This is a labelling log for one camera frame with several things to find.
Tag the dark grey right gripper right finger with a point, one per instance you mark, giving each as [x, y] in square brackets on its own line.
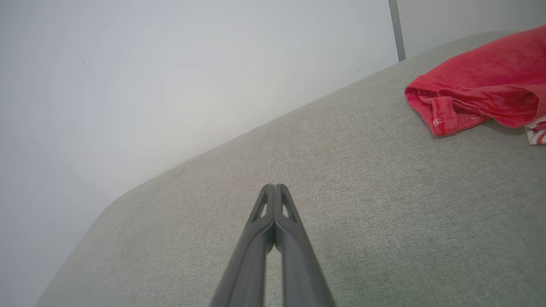
[298, 268]

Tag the grey vertical wall strip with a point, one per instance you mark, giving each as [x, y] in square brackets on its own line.
[396, 30]

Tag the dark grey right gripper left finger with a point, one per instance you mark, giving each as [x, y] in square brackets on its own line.
[247, 264]

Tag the red white sports jersey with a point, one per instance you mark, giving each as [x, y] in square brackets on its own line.
[482, 81]

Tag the grey fabric sofa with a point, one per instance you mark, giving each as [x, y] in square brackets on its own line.
[362, 192]

